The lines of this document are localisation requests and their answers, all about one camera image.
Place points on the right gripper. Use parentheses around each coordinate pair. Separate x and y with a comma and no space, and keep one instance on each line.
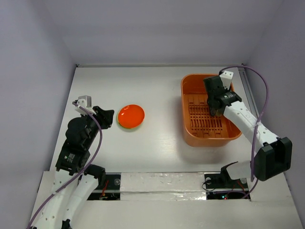
(215,90)

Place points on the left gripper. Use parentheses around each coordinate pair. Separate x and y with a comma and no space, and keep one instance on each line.
(107,117)

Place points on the orange plate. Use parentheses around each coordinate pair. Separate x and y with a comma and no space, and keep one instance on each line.
(135,110)

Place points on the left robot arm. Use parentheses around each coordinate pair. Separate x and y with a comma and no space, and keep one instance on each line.
(75,176)

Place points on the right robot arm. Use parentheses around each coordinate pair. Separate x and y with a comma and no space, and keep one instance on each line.
(271,155)

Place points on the orange dish rack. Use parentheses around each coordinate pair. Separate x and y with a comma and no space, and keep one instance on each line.
(199,128)

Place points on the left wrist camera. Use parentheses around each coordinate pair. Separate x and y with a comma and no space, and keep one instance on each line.
(83,102)

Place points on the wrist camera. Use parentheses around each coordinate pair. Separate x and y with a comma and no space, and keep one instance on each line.
(83,102)
(226,77)

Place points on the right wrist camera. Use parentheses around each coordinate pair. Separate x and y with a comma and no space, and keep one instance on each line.
(226,77)

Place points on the aluminium rail right side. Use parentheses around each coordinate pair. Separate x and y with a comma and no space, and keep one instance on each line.
(248,91)

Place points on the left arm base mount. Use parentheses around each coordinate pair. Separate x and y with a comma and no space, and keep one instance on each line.
(109,190)

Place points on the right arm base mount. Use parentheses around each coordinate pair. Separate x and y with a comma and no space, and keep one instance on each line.
(217,187)

